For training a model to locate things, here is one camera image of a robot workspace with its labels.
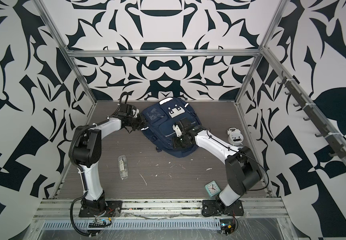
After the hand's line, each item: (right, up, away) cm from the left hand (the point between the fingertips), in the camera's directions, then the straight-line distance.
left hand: (150, 119), depth 98 cm
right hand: (+15, -13, -12) cm, 23 cm away
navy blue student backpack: (+5, -1, +1) cm, 5 cm away
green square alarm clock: (+36, -36, -18) cm, 54 cm away
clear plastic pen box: (-14, -26, -11) cm, 32 cm away
